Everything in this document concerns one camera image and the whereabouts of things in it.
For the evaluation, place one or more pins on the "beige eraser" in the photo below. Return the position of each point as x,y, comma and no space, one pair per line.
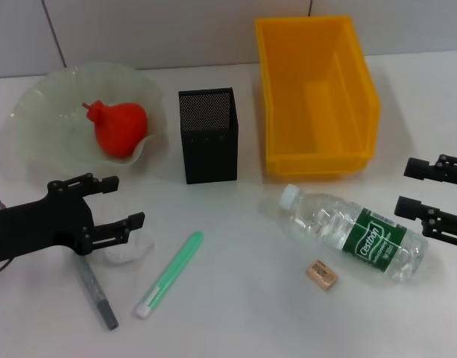
322,275

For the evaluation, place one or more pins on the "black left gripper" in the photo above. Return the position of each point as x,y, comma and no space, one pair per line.
38,223

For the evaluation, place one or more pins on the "black mesh pen holder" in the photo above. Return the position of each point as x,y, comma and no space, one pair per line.
209,156

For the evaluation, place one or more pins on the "green and white pen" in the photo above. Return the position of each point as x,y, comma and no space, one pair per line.
168,276

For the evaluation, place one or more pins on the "pale green glass fruit plate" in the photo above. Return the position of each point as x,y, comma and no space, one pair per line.
45,112

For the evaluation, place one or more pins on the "yellow plastic bin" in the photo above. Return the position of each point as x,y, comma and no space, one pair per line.
317,112

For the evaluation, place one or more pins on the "red-orange soft toy orange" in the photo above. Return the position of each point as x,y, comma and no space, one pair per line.
118,128

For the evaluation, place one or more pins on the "clear bottle with green label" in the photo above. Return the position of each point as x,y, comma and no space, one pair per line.
325,223

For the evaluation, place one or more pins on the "grey marker pen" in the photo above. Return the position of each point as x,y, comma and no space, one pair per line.
95,294

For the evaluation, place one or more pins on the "white paper ball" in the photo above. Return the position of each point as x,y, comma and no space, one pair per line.
133,251

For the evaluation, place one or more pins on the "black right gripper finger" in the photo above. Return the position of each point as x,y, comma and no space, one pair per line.
416,168
407,207

